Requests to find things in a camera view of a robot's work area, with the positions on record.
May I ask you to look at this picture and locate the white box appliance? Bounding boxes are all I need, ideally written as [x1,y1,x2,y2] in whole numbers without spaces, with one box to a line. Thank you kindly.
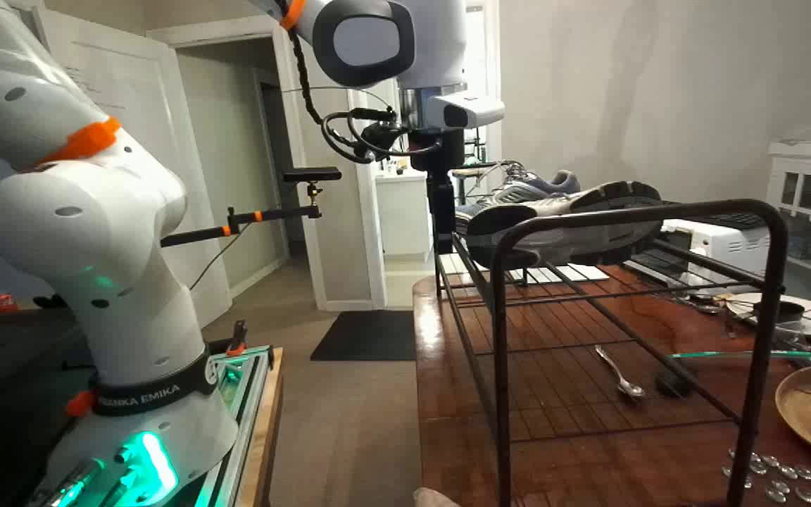
[656,218,777,281]

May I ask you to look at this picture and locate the white plate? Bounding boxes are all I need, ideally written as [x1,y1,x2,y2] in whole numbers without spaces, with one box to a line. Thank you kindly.
[716,287,811,344]

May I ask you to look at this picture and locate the white paper sheets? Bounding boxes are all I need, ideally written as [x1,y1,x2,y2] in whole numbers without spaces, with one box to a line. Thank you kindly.
[504,263,611,287]

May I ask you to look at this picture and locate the clear glass bead cluster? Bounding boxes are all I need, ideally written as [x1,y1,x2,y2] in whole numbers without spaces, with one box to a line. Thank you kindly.
[716,444,811,507]

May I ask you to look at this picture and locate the green lit robot mounting base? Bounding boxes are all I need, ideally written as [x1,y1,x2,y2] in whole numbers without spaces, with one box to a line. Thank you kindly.
[22,342,288,507]

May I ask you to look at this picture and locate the white dresser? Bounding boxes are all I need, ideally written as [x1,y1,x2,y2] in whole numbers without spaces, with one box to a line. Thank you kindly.
[371,167,437,268]

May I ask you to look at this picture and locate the black door mat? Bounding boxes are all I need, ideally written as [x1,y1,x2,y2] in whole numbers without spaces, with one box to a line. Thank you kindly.
[306,308,419,367]

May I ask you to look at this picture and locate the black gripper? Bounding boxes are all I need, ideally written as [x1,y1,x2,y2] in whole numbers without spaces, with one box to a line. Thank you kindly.
[412,125,470,256]

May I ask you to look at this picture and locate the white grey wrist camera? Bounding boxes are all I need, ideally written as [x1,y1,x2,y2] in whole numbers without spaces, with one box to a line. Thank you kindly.
[432,89,506,132]

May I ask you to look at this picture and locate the white glass door cabinet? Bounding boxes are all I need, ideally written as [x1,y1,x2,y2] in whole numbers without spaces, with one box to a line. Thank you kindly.
[763,137,811,319]

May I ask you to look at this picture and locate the blue grey mesh sneaker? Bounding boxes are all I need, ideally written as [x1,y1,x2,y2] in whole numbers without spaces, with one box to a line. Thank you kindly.
[466,160,587,212]
[454,177,668,273]

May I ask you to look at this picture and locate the black orange camera stand arm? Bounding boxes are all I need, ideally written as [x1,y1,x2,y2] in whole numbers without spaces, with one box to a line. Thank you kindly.
[157,164,343,250]

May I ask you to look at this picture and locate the white panel door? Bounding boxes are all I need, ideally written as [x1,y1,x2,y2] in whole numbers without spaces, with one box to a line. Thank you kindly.
[35,6,237,329]
[274,26,392,316]

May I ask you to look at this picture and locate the green handled tool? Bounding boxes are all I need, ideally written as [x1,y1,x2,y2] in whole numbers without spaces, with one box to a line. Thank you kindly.
[665,347,811,373]

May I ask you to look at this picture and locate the silver metal spoon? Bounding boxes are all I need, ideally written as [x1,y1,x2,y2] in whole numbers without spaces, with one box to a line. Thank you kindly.
[595,344,651,402]

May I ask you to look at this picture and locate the black metal shoe rack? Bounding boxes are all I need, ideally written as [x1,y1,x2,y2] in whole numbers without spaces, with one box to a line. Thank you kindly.
[432,198,791,507]

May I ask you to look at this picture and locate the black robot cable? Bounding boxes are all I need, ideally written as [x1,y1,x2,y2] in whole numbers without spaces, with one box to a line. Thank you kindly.
[284,16,428,167]

